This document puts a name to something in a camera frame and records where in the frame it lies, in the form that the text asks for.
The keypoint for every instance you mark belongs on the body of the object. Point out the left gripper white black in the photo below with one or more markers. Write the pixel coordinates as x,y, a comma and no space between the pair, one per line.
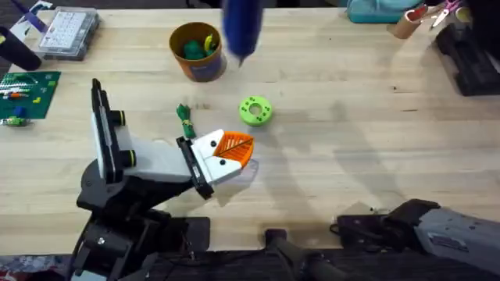
160,160

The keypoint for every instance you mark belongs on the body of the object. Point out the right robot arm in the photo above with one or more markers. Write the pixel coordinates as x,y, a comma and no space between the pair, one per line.
457,238

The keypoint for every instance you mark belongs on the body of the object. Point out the green vegetable toy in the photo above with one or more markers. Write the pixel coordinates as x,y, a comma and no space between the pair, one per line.
186,119

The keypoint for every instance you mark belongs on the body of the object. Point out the blue electric screwdriver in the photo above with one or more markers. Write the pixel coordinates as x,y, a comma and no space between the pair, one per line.
242,27

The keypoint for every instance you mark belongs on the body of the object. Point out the green disc with holes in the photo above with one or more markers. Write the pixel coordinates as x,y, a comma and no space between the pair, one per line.
250,117

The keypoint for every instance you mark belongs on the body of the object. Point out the orange tub with toys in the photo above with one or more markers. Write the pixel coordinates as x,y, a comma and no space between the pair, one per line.
203,66

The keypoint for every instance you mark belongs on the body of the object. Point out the left wrist black upright plate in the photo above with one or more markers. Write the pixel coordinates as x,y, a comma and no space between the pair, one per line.
104,136

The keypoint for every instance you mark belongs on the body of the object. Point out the green board with toy blocks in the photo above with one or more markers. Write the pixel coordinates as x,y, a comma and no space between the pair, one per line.
35,93

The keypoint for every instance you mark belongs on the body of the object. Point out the clear plastic parts box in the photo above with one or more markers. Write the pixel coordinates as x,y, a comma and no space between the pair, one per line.
68,33

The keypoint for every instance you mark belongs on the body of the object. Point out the teal box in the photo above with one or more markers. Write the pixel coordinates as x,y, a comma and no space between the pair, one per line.
375,13

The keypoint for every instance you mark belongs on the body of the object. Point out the brown cardboard tube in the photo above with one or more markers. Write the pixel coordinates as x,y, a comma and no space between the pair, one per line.
404,25

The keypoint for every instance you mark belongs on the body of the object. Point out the black cylinder tool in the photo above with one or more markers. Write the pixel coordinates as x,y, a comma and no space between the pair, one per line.
17,50

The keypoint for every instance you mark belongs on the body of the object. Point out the white box with purple strip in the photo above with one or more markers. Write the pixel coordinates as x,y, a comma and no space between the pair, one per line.
27,23

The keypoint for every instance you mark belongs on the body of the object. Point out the black tool case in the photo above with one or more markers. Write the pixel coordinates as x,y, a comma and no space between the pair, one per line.
468,62

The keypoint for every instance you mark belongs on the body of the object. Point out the black rail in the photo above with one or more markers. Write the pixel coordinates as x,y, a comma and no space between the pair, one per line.
242,266

